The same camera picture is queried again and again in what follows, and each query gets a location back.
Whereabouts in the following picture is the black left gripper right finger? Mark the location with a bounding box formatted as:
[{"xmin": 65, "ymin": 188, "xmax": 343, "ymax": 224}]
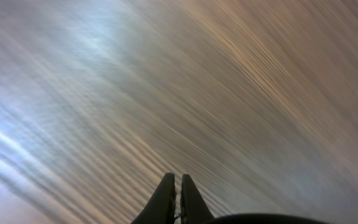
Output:
[{"xmin": 180, "ymin": 174, "xmax": 214, "ymax": 224}]

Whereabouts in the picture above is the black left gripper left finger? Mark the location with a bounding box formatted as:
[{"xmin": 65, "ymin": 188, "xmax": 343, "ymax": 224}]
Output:
[{"xmin": 132, "ymin": 173, "xmax": 176, "ymax": 224}]

